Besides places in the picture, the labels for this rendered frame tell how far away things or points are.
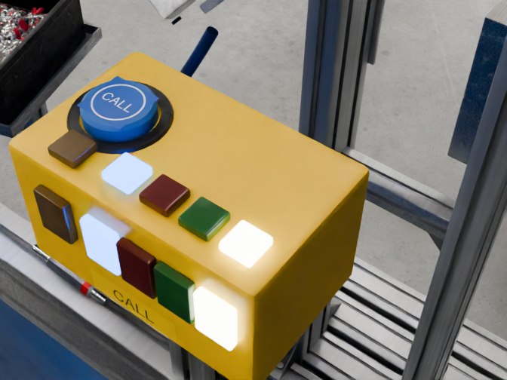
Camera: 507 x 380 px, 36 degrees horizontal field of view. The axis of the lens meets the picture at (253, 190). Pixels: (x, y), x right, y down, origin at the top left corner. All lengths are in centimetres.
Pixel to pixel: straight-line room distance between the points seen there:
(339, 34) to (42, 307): 48
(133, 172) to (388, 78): 181
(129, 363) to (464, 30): 192
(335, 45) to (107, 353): 48
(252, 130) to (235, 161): 2
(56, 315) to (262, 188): 30
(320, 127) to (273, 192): 65
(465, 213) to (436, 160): 98
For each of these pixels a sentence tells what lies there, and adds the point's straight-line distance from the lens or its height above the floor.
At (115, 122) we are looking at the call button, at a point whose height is 108.
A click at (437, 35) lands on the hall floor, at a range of 235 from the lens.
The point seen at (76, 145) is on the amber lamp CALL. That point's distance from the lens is 40.
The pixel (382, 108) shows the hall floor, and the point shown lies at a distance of 207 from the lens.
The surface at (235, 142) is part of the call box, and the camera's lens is 40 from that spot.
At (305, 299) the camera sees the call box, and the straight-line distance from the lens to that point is 40.
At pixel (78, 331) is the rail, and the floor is 83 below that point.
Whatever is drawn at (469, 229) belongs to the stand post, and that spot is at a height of 61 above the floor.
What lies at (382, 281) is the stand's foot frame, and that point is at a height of 7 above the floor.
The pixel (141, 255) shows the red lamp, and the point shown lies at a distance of 37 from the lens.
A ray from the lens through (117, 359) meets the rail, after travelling 61.
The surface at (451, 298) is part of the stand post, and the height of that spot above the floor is 47.
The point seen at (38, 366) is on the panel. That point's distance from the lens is 85.
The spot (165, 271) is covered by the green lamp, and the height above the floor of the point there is 106.
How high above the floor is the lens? 135
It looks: 47 degrees down
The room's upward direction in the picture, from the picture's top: 1 degrees clockwise
